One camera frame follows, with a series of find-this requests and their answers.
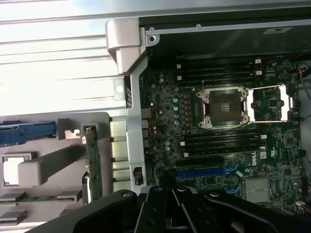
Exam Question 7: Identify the grey plastic parts rack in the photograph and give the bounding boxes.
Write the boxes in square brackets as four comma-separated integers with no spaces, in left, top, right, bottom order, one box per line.
[0,111,111,233]

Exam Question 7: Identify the open metal socket cover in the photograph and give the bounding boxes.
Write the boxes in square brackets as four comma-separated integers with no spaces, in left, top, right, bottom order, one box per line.
[246,84,295,122]

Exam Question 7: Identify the blue expansion slot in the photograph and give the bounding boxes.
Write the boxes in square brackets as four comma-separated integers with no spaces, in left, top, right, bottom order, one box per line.
[176,169,238,181]

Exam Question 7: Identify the hard disk in blue carrier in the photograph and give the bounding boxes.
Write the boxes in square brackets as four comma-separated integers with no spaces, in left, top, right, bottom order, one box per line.
[0,121,56,148]

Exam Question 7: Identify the open black PC case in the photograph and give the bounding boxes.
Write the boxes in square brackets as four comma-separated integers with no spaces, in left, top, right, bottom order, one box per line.
[104,14,311,219]

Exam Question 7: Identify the loose green RAM stick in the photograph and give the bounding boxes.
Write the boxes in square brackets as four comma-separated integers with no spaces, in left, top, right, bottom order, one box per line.
[0,196,76,203]

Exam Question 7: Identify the silver CPU chip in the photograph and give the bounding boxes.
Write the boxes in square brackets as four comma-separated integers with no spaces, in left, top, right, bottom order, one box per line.
[2,157,32,186]

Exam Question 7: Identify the green Dell motherboard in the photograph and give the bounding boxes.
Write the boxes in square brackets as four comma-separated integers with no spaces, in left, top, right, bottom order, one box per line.
[139,55,304,214]

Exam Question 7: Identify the silver finned chipset heatsink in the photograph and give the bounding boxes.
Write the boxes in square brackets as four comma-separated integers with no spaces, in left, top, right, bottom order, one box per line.
[244,178,271,198]

